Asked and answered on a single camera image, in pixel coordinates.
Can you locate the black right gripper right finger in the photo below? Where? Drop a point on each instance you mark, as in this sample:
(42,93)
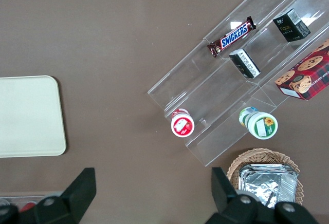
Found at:
(226,198)

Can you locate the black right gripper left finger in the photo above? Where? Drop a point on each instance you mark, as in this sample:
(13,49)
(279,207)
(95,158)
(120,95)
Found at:
(77,193)

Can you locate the light wicker basket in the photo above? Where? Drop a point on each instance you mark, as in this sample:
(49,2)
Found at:
(257,156)

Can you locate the cream rectangular tray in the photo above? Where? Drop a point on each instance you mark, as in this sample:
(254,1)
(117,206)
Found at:
(25,116)

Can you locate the aluminium foil container stack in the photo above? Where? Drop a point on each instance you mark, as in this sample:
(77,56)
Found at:
(264,185)

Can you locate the red cola bottle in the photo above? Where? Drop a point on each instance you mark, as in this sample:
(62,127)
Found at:
(28,205)

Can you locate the clear acrylic bottle rack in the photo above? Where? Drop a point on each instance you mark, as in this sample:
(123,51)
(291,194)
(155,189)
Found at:
(15,198)

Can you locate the green lid yogurt cup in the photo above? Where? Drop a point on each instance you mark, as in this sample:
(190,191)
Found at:
(262,126)

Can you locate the red lid yogurt cup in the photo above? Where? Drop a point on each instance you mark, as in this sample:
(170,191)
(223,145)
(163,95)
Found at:
(182,126)

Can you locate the clear acrylic stepped shelf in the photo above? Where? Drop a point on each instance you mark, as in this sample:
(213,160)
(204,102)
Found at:
(221,100)

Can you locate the small black carton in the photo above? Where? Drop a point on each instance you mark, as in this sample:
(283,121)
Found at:
(290,27)
(244,63)

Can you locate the red plaid cookie box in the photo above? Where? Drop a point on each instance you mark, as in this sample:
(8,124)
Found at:
(308,77)

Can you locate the Snickers chocolate bar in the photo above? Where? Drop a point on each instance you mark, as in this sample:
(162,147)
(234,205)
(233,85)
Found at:
(232,37)

